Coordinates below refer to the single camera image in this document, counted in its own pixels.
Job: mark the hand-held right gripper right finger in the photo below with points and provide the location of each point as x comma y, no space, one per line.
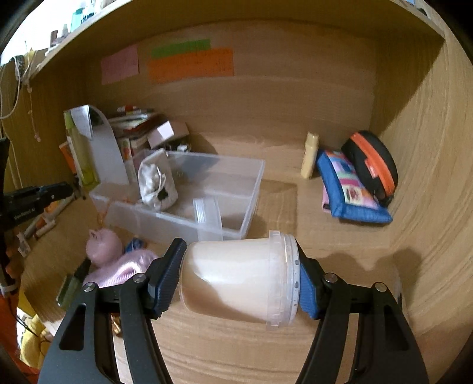
307,291

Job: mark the white acrylic file stand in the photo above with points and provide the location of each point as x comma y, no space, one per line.
107,155

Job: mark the white marker pen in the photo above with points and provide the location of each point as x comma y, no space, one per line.
38,229
55,210

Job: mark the blue patchwork pouch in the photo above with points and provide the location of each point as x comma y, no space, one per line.
351,188

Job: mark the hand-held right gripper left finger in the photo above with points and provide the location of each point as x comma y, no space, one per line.
166,284

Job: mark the yellow cloth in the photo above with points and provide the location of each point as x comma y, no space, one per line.
33,336

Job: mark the small blue trinket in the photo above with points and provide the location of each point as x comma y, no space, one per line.
136,244

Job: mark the orange paper box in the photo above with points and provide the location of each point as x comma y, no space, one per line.
68,157

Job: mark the green paper note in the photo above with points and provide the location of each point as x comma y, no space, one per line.
181,48

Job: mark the orange paper note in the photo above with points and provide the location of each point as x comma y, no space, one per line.
192,66

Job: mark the clear plastic storage box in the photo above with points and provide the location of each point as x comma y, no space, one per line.
221,173

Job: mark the red and white marker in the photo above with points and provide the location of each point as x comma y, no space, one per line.
129,109

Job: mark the pink pig figurine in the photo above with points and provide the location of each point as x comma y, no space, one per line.
103,245

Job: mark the cream lotion tube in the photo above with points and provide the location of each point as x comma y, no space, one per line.
309,155

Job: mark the pink flat pouch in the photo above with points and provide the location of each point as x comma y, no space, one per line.
326,199

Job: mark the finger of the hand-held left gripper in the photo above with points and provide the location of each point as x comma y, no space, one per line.
55,192

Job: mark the translucent white plastic jar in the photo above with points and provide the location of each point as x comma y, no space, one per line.
229,273

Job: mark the dark green small bottle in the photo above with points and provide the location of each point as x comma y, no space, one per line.
72,286

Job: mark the yellow-green clear bottle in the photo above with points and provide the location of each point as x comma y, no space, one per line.
83,162

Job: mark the glass bowl of trinkets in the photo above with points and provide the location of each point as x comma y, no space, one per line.
181,147

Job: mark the stack of books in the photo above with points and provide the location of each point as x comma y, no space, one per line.
135,125

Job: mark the pink paper note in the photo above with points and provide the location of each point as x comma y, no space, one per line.
120,64

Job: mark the black orange zip case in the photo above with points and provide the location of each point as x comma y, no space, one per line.
373,166

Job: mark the pink knitted pouch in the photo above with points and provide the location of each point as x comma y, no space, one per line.
118,273

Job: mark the dotted print box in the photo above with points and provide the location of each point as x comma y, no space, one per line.
126,147

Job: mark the small white cardboard box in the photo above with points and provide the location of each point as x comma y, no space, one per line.
168,133

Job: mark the teal bottle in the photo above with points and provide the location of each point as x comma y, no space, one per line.
76,18

